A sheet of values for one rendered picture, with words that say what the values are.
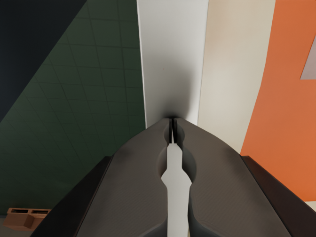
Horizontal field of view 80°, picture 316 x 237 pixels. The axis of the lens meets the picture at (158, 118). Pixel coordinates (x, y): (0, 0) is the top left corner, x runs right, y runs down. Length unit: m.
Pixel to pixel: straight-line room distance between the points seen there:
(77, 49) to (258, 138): 1.60
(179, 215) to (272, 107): 0.13
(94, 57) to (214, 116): 1.56
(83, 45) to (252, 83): 1.55
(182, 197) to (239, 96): 0.10
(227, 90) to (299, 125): 0.08
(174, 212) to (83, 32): 1.51
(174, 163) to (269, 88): 0.10
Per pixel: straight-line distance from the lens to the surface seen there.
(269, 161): 0.23
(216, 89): 0.17
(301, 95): 0.20
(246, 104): 0.18
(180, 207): 0.20
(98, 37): 1.60
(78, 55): 1.73
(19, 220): 6.56
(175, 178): 0.17
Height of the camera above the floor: 1.36
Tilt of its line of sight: 40 degrees down
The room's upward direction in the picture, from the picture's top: 179 degrees counter-clockwise
